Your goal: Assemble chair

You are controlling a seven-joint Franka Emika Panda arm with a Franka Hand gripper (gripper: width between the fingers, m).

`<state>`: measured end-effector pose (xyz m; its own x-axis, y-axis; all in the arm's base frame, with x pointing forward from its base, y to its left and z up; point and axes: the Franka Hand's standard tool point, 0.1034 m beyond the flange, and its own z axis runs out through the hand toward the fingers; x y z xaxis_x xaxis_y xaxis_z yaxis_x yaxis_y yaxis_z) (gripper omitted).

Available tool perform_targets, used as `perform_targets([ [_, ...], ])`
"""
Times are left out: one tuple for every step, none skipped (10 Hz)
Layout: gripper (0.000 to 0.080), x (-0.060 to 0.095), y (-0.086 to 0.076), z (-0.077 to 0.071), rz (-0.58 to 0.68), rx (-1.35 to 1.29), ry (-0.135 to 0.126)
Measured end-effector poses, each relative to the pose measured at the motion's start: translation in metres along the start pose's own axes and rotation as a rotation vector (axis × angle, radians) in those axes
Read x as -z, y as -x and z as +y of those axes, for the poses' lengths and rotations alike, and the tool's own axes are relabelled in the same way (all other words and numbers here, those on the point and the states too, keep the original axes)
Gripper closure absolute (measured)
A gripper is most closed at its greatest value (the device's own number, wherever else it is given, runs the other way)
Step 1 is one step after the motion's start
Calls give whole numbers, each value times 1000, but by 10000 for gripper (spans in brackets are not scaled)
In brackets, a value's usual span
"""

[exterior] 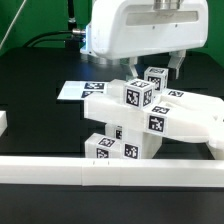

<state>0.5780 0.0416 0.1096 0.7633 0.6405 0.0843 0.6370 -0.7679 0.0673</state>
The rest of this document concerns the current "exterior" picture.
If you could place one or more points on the white marker base plate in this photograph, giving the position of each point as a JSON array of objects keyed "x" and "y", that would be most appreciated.
[{"x": 78, "y": 90}]

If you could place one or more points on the white chair seat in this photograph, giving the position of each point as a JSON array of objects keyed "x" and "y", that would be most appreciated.
[{"x": 139, "y": 145}]

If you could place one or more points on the white chair back frame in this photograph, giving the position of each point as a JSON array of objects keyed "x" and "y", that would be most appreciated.
[{"x": 174, "y": 114}]

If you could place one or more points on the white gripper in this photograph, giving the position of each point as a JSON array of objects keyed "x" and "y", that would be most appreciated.
[{"x": 131, "y": 28}]

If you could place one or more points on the white tagged cube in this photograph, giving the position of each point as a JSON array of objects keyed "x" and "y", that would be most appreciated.
[
  {"x": 138, "y": 93},
  {"x": 159, "y": 76}
]

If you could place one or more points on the white U-shaped fence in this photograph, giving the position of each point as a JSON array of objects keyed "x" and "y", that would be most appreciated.
[{"x": 46, "y": 148}]

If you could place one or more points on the black vertical pole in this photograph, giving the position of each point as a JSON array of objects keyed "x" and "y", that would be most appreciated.
[{"x": 71, "y": 13}]

